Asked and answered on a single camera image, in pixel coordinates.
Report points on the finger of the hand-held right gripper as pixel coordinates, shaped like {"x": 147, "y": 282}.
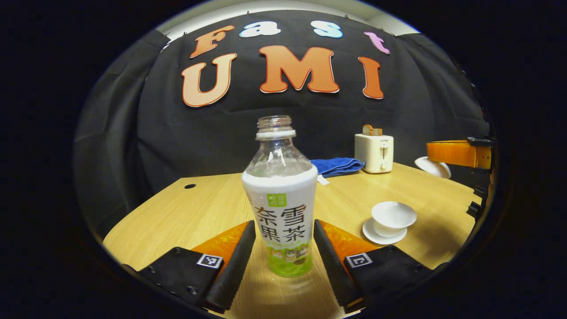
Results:
{"x": 456, "y": 153}

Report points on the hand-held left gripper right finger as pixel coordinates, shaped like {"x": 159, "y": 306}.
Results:
{"x": 330, "y": 266}

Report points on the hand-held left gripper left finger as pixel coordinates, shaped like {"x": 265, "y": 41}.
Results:
{"x": 234, "y": 270}

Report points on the clear water bottle green label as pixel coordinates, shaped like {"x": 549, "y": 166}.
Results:
{"x": 280, "y": 208}

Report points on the white teacup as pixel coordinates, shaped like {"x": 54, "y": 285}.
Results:
{"x": 393, "y": 215}

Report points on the white saucer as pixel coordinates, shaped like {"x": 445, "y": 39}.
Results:
{"x": 372, "y": 235}

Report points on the white toaster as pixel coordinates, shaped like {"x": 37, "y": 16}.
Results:
{"x": 373, "y": 153}

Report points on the brown toast slice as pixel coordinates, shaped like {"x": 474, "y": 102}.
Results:
{"x": 371, "y": 130}

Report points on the blue cloth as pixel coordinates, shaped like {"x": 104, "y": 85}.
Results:
{"x": 336, "y": 166}

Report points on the black backdrop cloth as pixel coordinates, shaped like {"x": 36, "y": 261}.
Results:
{"x": 221, "y": 133}

